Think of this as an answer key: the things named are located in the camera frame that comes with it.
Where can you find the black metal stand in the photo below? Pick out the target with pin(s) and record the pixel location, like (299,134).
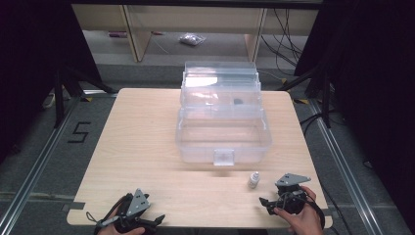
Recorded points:
(325,98)
(59,98)

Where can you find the person's left hand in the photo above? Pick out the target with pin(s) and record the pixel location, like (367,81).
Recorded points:
(109,230)

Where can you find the black curtain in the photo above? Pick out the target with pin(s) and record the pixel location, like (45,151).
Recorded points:
(375,81)
(32,65)

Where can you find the person's right hand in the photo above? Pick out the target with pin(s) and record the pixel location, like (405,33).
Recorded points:
(305,220)

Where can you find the clear plastic bag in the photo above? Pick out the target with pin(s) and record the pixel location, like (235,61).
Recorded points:
(192,39)

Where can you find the aluminium floor rail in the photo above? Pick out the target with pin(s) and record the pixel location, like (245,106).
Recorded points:
(342,169)
(36,166)

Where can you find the pink flat object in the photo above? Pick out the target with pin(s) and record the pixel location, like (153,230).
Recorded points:
(117,34)

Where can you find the clear plastic tiered storage box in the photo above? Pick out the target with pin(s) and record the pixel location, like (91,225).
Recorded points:
(223,130)

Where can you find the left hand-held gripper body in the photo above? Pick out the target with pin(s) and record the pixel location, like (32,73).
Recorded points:
(137,204)

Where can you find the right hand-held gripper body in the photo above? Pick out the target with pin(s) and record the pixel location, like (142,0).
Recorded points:
(291,192)

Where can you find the light wooden shelf unit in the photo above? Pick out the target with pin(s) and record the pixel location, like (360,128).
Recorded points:
(195,19)

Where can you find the small white dropper bottle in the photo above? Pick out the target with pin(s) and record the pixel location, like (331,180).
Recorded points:
(253,180)

